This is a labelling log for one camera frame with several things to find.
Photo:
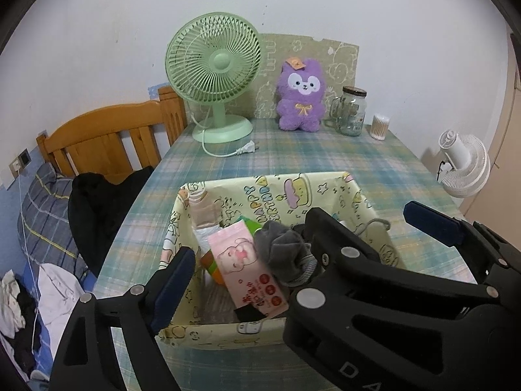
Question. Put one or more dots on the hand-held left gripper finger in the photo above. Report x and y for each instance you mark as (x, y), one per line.
(175, 283)

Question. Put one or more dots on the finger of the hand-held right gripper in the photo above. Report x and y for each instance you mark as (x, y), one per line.
(338, 240)
(431, 220)

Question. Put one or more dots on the white tissue pack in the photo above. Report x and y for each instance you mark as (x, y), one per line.
(209, 236)

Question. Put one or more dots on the grey sock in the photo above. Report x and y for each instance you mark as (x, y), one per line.
(281, 252)

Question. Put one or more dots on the pink tissue packet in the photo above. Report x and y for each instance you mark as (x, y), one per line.
(244, 264)

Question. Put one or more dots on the patterned storage box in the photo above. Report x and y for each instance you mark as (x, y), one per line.
(285, 191)

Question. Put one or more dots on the black cloth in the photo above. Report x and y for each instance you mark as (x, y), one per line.
(248, 314)

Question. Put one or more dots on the green tissue packet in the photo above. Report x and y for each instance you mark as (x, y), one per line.
(250, 224)

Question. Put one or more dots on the white standing fan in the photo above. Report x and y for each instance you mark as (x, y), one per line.
(468, 167)

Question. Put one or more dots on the beige door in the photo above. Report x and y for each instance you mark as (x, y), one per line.
(508, 150)

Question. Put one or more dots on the black jacket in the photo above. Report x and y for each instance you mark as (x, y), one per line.
(97, 207)

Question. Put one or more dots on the white garment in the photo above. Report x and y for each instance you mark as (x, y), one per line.
(57, 289)

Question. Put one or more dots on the glass jar mug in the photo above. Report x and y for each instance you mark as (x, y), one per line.
(350, 118)

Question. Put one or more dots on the purple plush toy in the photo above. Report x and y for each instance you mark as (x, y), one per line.
(299, 118)

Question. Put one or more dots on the plaid pillow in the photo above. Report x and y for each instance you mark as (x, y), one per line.
(44, 220)

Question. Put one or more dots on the pile of clothes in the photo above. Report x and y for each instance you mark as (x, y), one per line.
(44, 350)

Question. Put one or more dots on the dark clothing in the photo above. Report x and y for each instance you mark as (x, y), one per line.
(26, 321)

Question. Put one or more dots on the white crumpled cloth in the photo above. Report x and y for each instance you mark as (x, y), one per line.
(10, 305)

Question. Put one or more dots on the patterned cardboard panel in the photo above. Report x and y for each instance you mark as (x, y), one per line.
(346, 61)

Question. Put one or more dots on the green desk fan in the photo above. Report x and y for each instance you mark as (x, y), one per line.
(211, 61)

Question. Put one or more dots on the dark wall switch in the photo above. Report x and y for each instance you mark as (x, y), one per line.
(25, 157)

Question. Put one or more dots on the white wall socket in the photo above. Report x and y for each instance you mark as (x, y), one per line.
(14, 167)

